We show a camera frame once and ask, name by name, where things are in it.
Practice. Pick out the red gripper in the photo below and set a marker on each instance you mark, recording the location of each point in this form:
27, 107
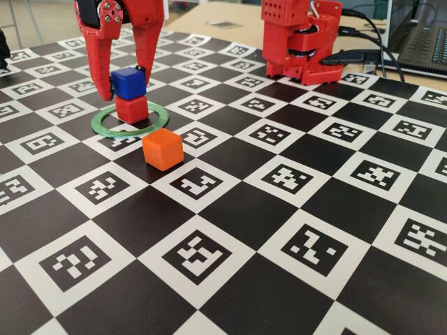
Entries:
111, 13

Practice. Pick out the blue cube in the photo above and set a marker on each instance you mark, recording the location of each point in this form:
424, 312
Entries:
128, 83

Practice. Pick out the red cube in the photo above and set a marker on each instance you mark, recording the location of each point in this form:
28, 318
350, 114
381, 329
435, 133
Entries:
132, 110

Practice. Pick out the orange cube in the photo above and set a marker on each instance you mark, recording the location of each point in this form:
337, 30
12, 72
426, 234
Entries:
162, 151

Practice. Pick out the red robot arm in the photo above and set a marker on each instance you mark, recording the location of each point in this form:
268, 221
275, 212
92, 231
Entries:
300, 70

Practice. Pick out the small printed marker paper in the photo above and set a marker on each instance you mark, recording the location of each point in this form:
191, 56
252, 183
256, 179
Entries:
223, 24

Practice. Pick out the black white marker mat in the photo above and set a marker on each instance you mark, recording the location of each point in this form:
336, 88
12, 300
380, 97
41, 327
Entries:
244, 209

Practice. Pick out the dark laptop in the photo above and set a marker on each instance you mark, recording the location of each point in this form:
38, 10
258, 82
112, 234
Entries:
422, 45

